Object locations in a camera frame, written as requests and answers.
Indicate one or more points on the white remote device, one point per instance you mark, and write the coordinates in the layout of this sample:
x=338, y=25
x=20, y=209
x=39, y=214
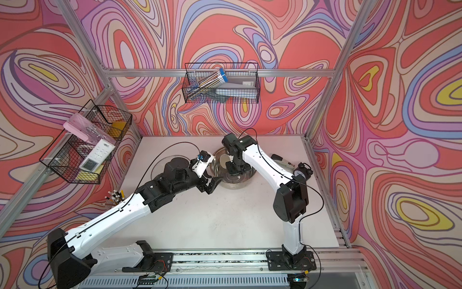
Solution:
x=97, y=156

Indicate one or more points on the left wire basket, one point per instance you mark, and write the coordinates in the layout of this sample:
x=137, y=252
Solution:
x=66, y=153

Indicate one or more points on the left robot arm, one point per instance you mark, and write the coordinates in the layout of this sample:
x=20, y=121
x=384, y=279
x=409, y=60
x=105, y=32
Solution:
x=69, y=252

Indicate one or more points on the black alarm clock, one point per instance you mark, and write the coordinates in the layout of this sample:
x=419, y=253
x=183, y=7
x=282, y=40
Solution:
x=304, y=170

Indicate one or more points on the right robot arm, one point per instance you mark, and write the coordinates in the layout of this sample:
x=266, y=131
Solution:
x=291, y=196

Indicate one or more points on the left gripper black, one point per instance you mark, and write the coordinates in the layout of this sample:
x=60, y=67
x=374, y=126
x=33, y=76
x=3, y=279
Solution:
x=212, y=185

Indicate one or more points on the wire basket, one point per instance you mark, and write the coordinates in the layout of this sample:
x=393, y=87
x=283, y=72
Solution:
x=236, y=72
x=66, y=153

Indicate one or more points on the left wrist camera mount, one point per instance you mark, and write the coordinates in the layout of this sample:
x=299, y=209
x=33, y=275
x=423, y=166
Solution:
x=201, y=163

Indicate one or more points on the pen pack blue cap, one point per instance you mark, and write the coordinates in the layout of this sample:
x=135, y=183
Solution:
x=200, y=83

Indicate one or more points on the black white stapler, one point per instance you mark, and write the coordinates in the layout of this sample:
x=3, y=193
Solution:
x=282, y=162

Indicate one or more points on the grey white box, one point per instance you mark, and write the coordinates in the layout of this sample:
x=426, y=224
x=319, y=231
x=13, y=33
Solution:
x=237, y=90

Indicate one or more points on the glass cup with pens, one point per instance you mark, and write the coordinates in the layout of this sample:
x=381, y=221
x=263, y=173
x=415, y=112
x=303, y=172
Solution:
x=115, y=197

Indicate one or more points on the cream plastic ladle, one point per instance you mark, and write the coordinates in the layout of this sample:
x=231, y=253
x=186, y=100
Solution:
x=224, y=159

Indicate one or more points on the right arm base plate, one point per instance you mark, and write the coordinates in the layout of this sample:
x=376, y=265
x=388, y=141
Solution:
x=284, y=261

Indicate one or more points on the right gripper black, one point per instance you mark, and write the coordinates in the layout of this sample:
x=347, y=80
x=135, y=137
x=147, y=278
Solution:
x=233, y=172

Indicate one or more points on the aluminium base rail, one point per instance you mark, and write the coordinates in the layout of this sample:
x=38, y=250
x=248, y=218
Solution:
x=337, y=268

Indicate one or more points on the yellow sponge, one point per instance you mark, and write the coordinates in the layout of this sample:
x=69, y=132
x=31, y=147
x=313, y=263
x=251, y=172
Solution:
x=87, y=177

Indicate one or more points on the stainless steel pot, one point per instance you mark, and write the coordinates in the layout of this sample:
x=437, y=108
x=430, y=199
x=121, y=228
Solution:
x=230, y=179

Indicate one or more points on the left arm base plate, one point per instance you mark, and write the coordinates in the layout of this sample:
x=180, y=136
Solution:
x=155, y=262

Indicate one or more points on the back wire basket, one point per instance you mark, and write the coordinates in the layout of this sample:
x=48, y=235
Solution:
x=236, y=72

